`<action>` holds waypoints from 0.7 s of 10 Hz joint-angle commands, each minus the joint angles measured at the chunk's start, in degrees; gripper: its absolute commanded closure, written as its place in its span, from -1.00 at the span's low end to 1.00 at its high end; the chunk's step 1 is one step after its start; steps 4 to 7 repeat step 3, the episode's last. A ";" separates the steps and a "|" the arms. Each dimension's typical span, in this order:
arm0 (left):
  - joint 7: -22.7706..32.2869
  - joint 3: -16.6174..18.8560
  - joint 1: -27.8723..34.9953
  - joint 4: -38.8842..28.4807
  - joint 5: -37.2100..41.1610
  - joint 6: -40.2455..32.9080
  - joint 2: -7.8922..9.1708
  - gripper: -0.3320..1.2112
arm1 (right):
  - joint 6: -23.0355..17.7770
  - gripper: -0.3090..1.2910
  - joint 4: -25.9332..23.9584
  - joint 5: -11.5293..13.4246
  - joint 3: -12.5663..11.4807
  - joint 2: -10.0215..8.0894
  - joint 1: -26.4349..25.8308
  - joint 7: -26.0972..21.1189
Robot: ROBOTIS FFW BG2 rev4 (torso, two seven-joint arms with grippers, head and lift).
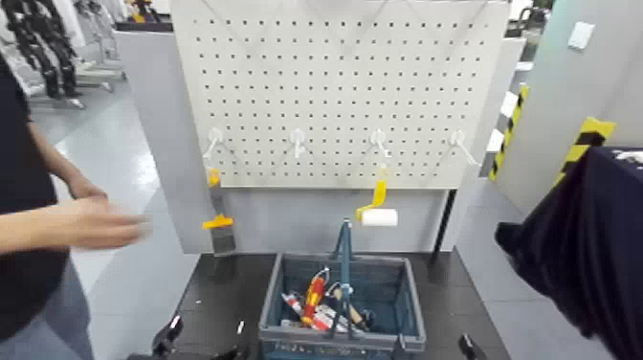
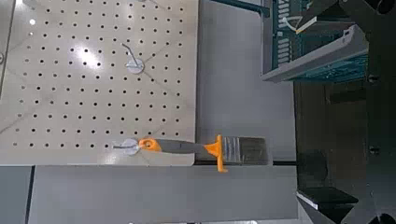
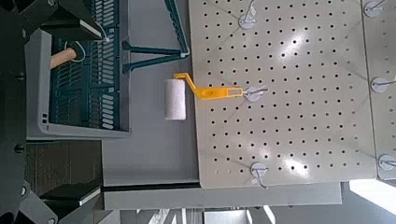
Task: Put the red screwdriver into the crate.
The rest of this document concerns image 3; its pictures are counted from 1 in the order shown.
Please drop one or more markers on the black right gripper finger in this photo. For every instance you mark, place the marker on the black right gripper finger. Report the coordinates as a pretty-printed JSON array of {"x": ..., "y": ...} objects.
[
  {"x": 70, "y": 193},
  {"x": 71, "y": 26}
]

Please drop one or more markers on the blue and grey plastic crate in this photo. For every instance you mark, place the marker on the blue and grey plastic crate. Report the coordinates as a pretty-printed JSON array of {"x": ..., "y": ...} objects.
[{"x": 77, "y": 102}]

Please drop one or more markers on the black stand leg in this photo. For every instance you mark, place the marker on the black stand leg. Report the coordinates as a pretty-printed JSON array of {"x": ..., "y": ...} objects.
[{"x": 149, "y": 187}]

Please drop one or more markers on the yellow paint roller, white sleeve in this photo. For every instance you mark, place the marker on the yellow paint roller, white sleeve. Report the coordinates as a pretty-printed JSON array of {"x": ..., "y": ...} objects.
[{"x": 175, "y": 99}]

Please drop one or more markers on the white pegboard hook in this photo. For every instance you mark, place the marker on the white pegboard hook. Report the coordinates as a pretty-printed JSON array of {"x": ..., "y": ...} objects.
[
  {"x": 386, "y": 162},
  {"x": 258, "y": 169},
  {"x": 252, "y": 95},
  {"x": 379, "y": 85},
  {"x": 246, "y": 22},
  {"x": 372, "y": 10}
]

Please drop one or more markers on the white pegboard panel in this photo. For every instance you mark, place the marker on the white pegboard panel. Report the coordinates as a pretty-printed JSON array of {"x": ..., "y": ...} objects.
[
  {"x": 295, "y": 118},
  {"x": 386, "y": 56}
]

